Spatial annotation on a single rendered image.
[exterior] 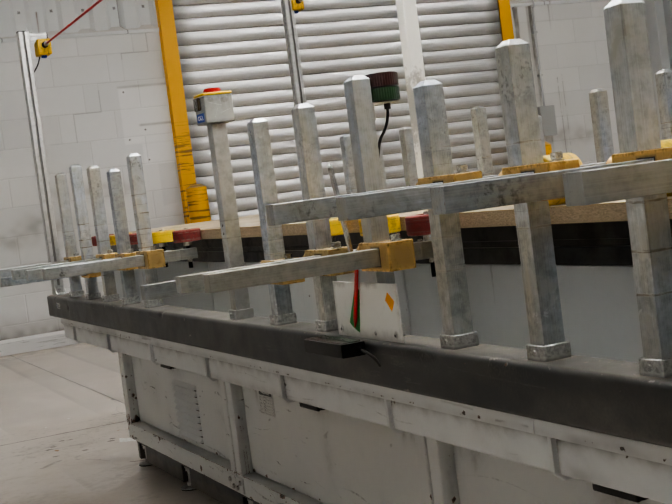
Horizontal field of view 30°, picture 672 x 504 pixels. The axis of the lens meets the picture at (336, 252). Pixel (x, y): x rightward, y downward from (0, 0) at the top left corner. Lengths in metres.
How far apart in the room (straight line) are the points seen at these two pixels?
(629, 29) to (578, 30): 10.74
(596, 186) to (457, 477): 1.52
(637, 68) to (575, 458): 0.56
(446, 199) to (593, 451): 0.54
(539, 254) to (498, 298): 0.52
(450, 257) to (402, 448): 0.92
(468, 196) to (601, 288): 0.68
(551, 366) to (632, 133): 0.36
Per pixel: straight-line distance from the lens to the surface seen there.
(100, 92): 10.26
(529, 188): 1.39
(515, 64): 1.74
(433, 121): 1.95
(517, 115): 1.73
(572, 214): 1.94
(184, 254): 3.57
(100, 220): 4.06
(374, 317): 2.19
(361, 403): 2.38
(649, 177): 1.16
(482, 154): 3.93
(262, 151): 2.63
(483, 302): 2.30
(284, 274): 2.06
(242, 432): 3.75
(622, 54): 1.53
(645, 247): 1.53
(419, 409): 2.17
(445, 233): 1.95
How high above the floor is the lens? 0.98
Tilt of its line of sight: 3 degrees down
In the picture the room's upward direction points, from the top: 7 degrees counter-clockwise
